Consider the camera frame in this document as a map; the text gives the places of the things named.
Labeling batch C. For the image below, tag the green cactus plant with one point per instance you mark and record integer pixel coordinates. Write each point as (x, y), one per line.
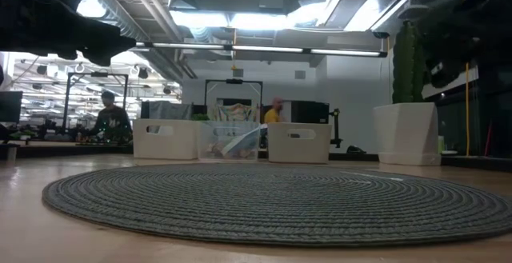
(408, 67)

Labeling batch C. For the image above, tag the person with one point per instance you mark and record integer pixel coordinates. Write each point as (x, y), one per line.
(112, 121)
(274, 113)

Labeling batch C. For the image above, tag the white planter pot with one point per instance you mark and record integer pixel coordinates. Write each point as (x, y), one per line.
(406, 133)

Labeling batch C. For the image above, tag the long ceiling light bar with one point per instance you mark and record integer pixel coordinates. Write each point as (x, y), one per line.
(264, 49)

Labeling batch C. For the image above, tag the black computer monitor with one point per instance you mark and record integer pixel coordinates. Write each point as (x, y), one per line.
(10, 106)
(310, 112)

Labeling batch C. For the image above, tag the light patterned cloth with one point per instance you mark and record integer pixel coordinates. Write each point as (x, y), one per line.
(235, 112)

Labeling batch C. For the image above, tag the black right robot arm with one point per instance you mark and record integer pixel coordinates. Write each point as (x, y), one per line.
(480, 23)

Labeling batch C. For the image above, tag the white plastic bin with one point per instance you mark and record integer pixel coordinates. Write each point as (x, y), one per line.
(166, 143)
(298, 149)

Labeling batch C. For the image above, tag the clear plastic bin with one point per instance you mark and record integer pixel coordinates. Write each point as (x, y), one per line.
(212, 133)

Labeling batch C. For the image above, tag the silver ceiling duct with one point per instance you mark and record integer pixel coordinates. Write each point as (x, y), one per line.
(132, 11)

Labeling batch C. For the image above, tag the black gantry frame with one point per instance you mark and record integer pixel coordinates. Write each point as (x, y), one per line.
(96, 74)
(234, 81)

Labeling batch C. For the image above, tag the round grey woven placemat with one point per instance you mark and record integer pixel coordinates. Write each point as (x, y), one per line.
(260, 203)

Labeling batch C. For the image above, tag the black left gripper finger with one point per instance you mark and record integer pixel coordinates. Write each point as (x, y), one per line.
(108, 51)

